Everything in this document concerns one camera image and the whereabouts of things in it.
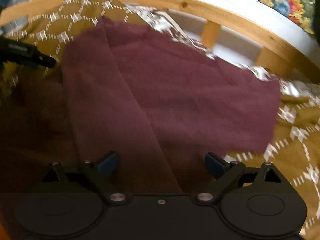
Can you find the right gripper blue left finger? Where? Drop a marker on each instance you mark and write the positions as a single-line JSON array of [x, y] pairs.
[[107, 165]]

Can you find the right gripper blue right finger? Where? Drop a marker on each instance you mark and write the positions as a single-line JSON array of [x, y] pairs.
[[220, 169]]

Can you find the maroon garment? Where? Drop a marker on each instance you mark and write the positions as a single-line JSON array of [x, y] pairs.
[[130, 89]]

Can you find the brown patterned blanket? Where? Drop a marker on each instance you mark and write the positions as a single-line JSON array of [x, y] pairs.
[[276, 197]]

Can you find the colourful anime group poster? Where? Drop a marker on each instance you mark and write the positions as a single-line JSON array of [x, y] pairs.
[[300, 12]]

